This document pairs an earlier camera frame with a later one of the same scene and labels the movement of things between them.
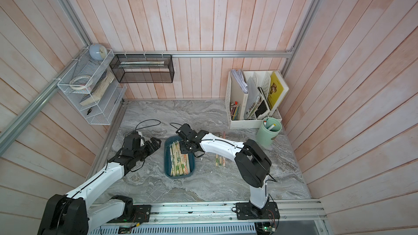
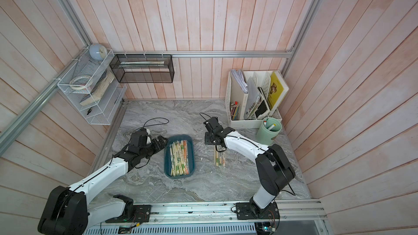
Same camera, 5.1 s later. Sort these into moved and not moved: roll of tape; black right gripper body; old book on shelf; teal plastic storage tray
Moved: black right gripper body
Not moved: roll of tape; old book on shelf; teal plastic storage tray
